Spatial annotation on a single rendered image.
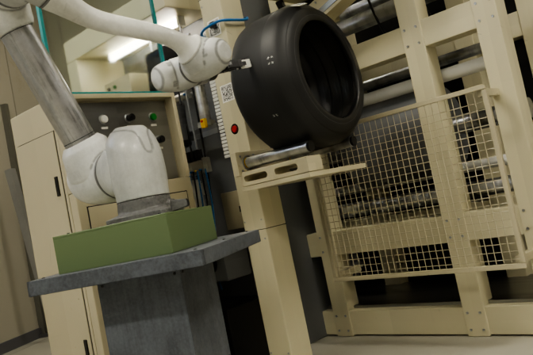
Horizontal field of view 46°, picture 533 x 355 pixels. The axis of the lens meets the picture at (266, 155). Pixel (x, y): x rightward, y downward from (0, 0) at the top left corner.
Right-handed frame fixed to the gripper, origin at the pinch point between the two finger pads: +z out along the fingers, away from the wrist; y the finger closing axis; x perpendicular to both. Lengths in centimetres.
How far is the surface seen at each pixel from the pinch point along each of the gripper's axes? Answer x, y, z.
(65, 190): 25, 57, -51
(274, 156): 36.2, 7.9, 10.5
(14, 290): 87, 348, 45
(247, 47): -6.5, 2.1, 7.2
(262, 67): 3.4, -5.4, 3.3
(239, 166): 36.4, 25.3, 7.9
